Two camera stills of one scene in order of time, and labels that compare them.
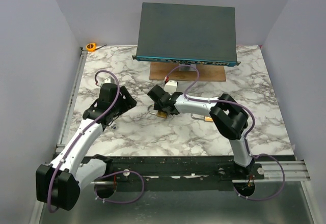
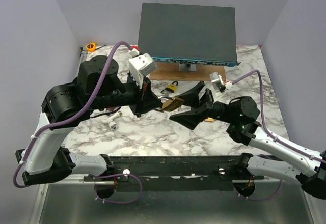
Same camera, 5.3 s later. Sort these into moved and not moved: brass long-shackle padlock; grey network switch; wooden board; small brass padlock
Moved: small brass padlock
Not moved: grey network switch; brass long-shackle padlock; wooden board
